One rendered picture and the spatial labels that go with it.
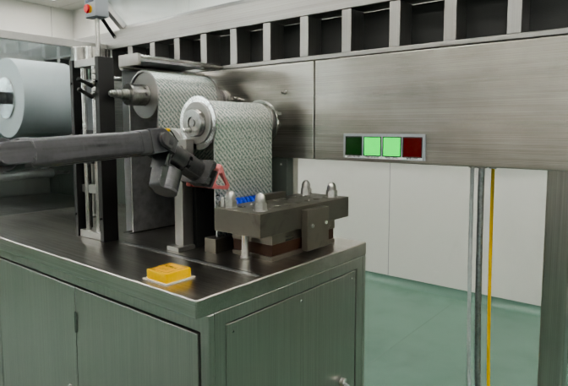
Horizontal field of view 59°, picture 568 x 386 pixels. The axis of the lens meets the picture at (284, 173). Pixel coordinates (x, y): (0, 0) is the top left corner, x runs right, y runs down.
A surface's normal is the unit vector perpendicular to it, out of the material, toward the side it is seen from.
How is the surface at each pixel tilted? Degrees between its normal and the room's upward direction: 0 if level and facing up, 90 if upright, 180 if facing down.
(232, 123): 90
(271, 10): 90
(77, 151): 83
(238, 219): 90
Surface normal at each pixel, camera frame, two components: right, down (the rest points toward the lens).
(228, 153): 0.77, 0.06
